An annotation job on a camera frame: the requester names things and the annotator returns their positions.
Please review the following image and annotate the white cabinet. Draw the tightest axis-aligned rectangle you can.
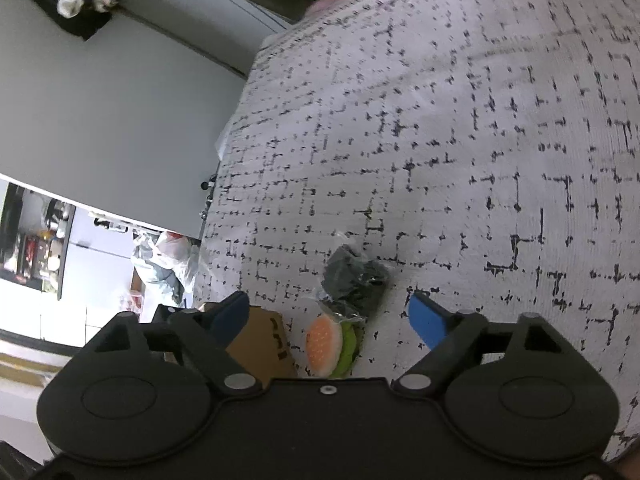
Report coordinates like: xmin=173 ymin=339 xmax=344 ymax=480
xmin=40 ymin=210 xmax=143 ymax=346

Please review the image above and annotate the white black-patterned blanket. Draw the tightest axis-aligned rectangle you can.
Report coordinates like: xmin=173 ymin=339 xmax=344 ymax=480
xmin=192 ymin=0 xmax=640 ymax=461

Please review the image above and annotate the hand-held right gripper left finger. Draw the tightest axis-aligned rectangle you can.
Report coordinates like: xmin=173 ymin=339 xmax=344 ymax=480
xmin=75 ymin=291 xmax=266 ymax=398

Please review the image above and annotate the grey-white plastic bag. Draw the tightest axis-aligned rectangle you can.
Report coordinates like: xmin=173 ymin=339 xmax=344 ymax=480
xmin=131 ymin=240 xmax=193 ymax=306

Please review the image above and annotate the white plastic bag red print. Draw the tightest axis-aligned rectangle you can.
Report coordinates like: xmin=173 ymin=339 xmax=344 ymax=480
xmin=150 ymin=230 xmax=202 ymax=263

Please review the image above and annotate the hamburger plush toy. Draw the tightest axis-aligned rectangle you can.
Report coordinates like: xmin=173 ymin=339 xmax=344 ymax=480
xmin=306 ymin=312 xmax=362 ymax=379

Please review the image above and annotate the brown cardboard box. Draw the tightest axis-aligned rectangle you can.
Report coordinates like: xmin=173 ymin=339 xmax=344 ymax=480
xmin=197 ymin=302 xmax=301 ymax=378

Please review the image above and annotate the dark cloth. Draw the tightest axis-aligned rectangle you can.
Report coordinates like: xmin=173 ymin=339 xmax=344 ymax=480
xmin=317 ymin=232 xmax=393 ymax=321

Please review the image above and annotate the cluttered kitchen shelf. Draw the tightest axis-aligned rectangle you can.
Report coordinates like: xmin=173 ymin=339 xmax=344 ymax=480
xmin=0 ymin=182 xmax=76 ymax=301

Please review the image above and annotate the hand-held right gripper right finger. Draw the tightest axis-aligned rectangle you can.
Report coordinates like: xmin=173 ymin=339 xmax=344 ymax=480
xmin=391 ymin=290 xmax=583 ymax=397

